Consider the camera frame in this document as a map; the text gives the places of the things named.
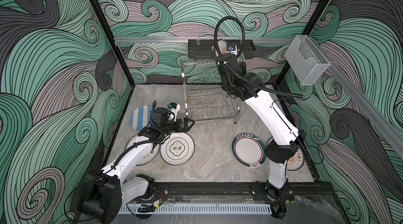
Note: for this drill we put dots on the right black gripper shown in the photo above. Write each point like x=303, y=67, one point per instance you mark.
x=224, y=74

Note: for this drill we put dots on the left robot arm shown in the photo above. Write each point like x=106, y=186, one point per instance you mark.
x=106, y=190

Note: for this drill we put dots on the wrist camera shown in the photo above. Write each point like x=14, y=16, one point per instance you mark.
x=173, y=111
x=232, y=49

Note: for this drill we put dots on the green red rimmed plate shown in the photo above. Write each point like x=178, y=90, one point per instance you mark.
x=248, y=150

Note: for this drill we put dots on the steel two-tier dish rack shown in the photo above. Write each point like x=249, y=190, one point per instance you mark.
x=205, y=100

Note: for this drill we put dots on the clear mesh wall bin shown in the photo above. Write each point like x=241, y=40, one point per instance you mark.
x=307, y=59

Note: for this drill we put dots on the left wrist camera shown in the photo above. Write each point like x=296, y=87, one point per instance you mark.
x=173, y=111

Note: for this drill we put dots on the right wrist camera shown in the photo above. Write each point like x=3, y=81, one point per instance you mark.
x=232, y=49

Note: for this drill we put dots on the black wall shelf basket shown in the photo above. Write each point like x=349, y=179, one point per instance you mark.
x=205, y=49

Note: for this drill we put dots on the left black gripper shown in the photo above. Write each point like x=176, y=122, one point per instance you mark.
x=184, y=129

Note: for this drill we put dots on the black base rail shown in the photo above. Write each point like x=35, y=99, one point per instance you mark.
x=258, y=191

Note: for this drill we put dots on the orange sunburst plate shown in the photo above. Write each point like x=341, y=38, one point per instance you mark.
x=296, y=159
x=222, y=46

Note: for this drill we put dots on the white plate red characters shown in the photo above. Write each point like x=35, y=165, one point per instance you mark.
x=149, y=156

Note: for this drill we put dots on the white slotted cable duct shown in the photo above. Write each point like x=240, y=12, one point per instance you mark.
x=193, y=209

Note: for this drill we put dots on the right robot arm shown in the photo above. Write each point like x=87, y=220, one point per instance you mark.
x=252, y=90

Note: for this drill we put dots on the blue striped plate left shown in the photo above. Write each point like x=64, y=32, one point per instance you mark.
x=140, y=117

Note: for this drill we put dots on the white plate green clover outline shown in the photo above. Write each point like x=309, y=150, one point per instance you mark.
x=178, y=149

